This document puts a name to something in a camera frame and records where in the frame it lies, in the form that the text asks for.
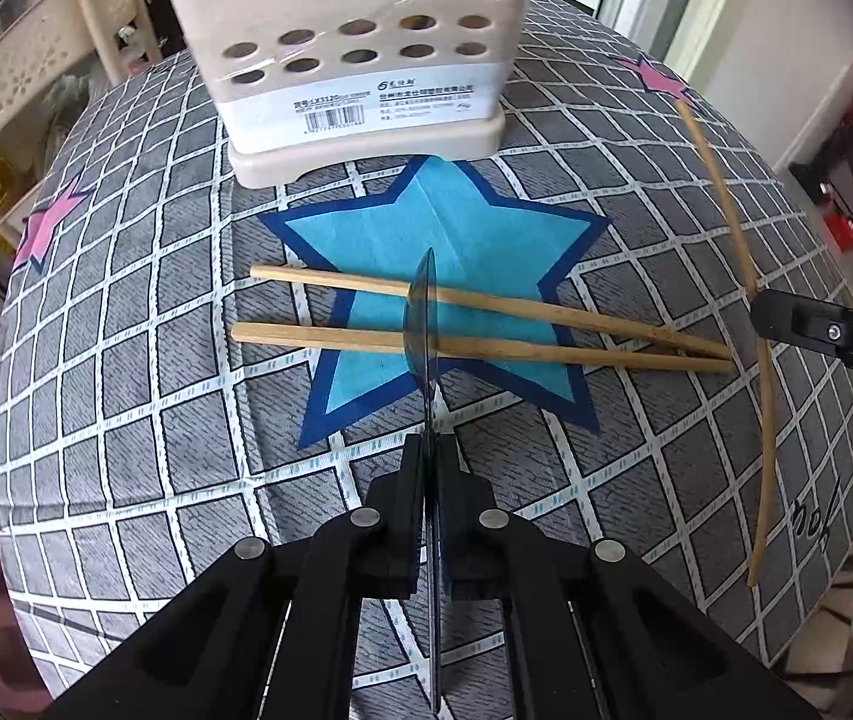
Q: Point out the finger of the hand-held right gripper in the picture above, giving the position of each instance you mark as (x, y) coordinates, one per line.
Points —
(831, 330)

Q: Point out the beige plastic storage cart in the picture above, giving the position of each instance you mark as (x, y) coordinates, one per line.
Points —
(28, 67)

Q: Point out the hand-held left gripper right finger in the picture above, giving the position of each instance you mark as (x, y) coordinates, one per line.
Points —
(465, 540)

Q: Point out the blue star cutout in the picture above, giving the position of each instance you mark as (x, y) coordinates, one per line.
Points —
(456, 240)

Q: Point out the grey checked tablecloth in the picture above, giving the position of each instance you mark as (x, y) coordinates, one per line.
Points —
(171, 390)

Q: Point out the bamboo chopstick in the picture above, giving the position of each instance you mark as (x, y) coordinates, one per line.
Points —
(516, 305)
(726, 187)
(306, 335)

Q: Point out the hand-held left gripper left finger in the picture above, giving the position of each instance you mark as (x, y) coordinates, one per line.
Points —
(395, 536)

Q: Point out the beige plastic utensil holder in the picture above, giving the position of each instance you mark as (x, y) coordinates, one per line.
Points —
(351, 75)

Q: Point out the dark translucent plastic spoon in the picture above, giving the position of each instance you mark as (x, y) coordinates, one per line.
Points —
(420, 330)

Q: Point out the pink star cutout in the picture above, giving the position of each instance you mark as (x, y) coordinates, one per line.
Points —
(47, 229)
(659, 79)

